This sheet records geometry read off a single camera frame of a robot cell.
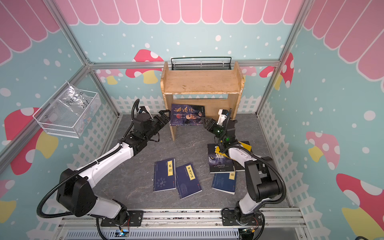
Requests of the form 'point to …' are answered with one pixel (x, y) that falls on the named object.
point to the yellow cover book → (217, 149)
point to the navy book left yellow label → (164, 176)
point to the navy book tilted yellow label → (187, 181)
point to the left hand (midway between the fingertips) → (168, 117)
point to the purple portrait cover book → (186, 114)
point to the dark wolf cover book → (219, 163)
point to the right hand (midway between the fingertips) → (203, 118)
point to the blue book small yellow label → (221, 182)
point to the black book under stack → (240, 152)
